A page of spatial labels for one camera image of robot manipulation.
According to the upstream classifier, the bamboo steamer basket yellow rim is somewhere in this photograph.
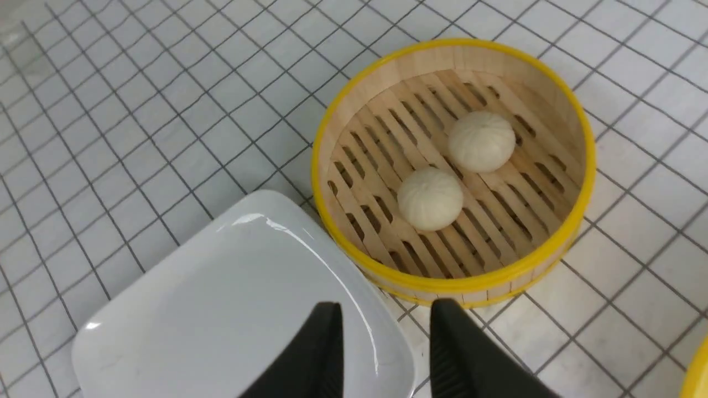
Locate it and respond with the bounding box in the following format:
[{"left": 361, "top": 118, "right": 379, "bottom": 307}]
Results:
[{"left": 311, "top": 38, "right": 596, "bottom": 307}]

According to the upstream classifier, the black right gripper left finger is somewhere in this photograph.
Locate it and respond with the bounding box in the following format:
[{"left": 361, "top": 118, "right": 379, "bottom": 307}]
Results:
[{"left": 241, "top": 302, "right": 345, "bottom": 397}]

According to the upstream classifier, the white steamed bun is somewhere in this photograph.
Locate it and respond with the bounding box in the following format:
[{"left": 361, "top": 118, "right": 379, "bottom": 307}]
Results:
[
  {"left": 397, "top": 166, "right": 464, "bottom": 232},
  {"left": 447, "top": 111, "right": 516, "bottom": 174}
]

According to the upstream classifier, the bamboo steamer lid yellow rim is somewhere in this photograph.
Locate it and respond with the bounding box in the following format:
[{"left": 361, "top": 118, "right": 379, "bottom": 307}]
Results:
[{"left": 679, "top": 337, "right": 708, "bottom": 398}]

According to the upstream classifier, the white grid-patterned tablecloth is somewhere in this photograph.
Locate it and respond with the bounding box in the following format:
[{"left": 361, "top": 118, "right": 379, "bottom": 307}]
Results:
[{"left": 1, "top": 1, "right": 707, "bottom": 397}]

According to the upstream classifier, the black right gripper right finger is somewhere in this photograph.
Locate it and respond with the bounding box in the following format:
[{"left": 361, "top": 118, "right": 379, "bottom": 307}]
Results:
[{"left": 430, "top": 299, "right": 558, "bottom": 397}]

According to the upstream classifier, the white square ceramic plate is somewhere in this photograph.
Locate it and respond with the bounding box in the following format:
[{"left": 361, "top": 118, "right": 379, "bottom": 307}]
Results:
[{"left": 72, "top": 190, "right": 415, "bottom": 397}]

